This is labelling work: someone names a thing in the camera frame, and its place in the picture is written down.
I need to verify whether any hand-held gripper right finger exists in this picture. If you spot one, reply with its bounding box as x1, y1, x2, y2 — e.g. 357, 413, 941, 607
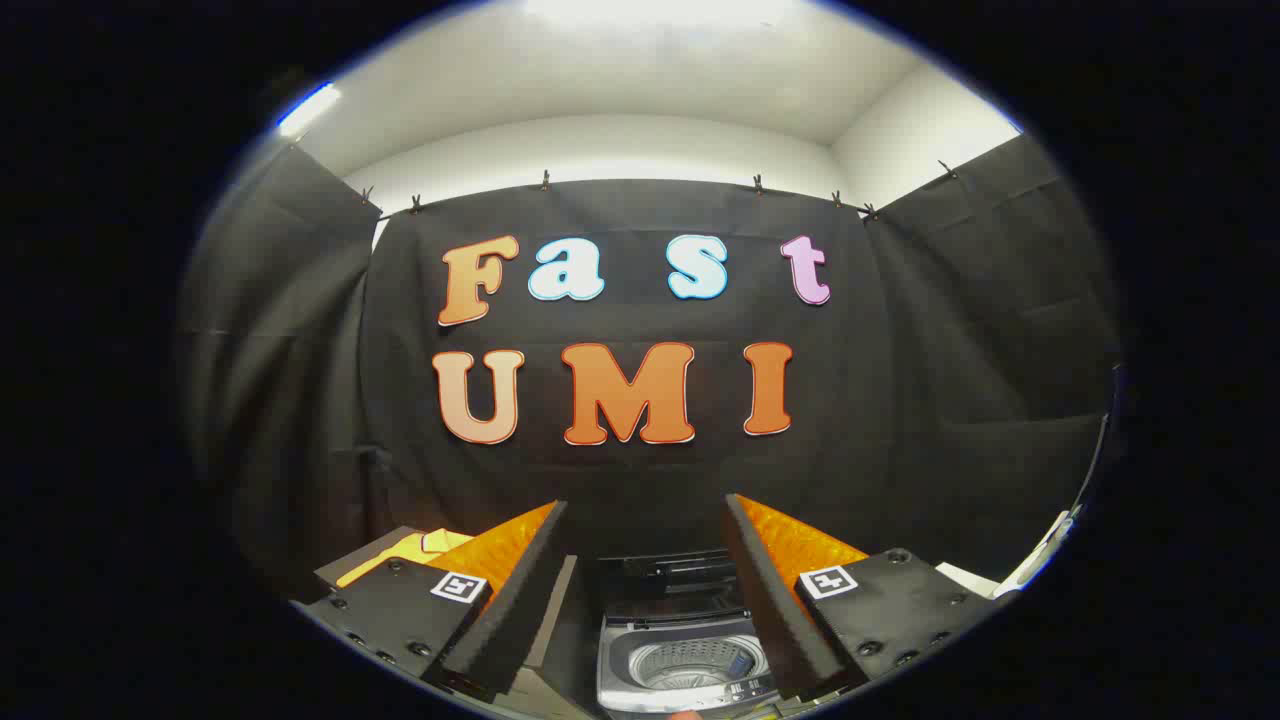
725, 493, 1001, 701

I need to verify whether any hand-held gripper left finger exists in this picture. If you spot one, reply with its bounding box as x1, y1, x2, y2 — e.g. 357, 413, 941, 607
290, 500, 579, 706

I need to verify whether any grey washing machine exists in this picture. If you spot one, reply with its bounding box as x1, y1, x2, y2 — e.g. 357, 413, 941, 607
597, 548, 791, 717

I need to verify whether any dark transparent washing machine lid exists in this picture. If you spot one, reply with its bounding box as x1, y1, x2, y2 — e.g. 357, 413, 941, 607
598, 550, 746, 621

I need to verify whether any orange polo shirt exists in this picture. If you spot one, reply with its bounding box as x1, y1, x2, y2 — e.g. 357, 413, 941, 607
336, 528, 476, 589

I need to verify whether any grey table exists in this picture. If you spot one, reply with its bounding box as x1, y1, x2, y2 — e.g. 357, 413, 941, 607
313, 525, 603, 720

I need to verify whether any white flat board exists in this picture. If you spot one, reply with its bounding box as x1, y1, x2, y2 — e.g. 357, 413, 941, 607
935, 510, 1077, 601

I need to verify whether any row of black cloth clips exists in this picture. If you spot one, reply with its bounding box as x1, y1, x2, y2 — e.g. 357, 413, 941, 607
360, 160, 959, 219

